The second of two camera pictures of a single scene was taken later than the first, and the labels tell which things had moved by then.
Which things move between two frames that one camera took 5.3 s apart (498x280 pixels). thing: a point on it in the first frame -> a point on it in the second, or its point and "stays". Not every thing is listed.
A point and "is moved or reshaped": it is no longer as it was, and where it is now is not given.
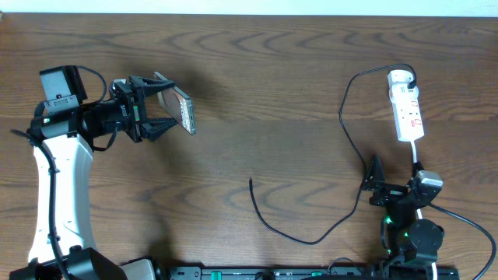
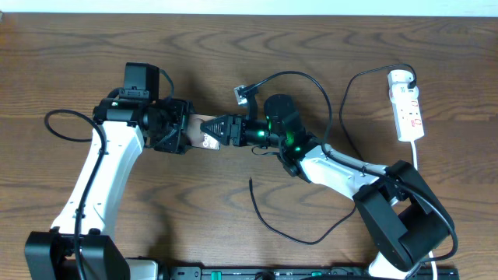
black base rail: x=317 y=273 stays
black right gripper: x=390 y=192 -> x=227 y=135
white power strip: x=407 y=110 stays
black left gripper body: x=121 y=113 -> x=170 y=120
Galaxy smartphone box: x=177 y=106 is moved or reshaped
